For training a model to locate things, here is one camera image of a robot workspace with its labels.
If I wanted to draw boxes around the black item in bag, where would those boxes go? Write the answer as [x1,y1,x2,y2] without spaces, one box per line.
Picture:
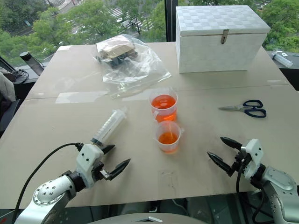
[109,54,139,69]

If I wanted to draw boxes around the black handled scissors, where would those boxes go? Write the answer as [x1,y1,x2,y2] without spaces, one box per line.
[217,99,267,119]

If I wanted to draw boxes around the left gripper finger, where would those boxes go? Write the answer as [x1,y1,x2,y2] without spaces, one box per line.
[107,158,131,181]
[100,144,116,155]

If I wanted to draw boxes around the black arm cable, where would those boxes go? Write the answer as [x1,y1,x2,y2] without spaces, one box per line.
[235,161,267,224]
[13,141,84,224]

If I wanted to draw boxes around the large clear plastic syringe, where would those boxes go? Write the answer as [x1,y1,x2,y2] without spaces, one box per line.
[90,107,128,147]

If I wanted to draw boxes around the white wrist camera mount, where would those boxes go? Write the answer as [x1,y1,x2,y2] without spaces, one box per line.
[240,139,263,181]
[76,143,104,189]

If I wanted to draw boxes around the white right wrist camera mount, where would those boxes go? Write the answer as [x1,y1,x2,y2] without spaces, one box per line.
[240,139,263,181]

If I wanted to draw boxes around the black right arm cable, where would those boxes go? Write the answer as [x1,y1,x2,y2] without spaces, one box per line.
[235,161,267,224]

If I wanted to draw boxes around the grey cloth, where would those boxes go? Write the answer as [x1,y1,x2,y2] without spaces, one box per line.
[0,66,16,102]

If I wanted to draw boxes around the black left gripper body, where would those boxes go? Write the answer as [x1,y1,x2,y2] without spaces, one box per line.
[92,160,112,184]

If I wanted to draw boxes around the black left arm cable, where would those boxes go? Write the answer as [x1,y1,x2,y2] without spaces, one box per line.
[13,141,84,224]

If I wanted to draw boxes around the black cable bundle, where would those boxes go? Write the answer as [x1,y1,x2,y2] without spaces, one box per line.
[11,69,30,84]

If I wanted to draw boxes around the brass box latch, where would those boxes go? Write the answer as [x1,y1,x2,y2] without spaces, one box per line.
[221,29,230,45]

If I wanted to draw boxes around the small cup orange liquid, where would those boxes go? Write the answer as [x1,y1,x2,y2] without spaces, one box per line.
[153,121,185,154]

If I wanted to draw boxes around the clear plastic bag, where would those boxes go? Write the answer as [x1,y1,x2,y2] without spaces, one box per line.
[93,34,172,91]

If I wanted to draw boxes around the dark bottle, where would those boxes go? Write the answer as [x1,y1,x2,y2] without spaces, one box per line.
[19,51,45,76]

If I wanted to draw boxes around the large cup orange liquid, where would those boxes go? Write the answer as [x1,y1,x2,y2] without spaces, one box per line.
[149,87,179,123]

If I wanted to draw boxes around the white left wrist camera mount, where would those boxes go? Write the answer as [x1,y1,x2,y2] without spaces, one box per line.
[76,143,104,189]

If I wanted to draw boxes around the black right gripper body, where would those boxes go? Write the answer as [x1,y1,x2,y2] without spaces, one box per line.
[230,149,252,178]

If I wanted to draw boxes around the black window frame post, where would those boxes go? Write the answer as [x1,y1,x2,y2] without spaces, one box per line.
[164,0,177,43]

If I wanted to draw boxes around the tan cardboard piece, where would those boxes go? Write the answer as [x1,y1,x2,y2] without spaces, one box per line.
[100,43,136,59]

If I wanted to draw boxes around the white checkered lidded box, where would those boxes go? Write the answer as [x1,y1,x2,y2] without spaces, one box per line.
[175,5,271,74]

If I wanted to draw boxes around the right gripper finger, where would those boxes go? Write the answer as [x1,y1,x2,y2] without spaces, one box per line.
[206,151,235,176]
[220,136,243,150]

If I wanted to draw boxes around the clear syringe with blue plunger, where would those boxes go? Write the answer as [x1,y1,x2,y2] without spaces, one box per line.
[271,52,294,68]

